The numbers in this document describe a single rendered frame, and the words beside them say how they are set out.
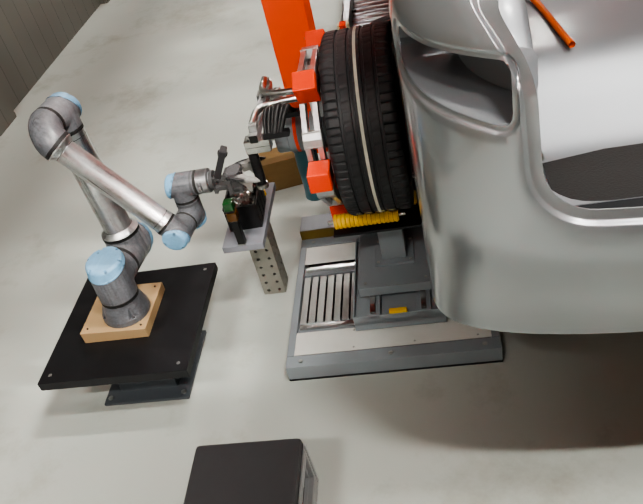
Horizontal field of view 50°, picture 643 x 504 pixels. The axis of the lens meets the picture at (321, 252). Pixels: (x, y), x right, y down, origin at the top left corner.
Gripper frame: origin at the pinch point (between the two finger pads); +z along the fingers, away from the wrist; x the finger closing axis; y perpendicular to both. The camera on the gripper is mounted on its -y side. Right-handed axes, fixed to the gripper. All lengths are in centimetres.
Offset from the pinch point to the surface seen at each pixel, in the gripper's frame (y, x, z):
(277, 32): -26, -55, 6
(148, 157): 83, -169, -120
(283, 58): -15, -55, 5
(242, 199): 26.1, -20.6, -18.2
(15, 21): 35, -341, -265
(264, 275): 73, -27, -22
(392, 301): 68, 4, 36
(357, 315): 68, 10, 22
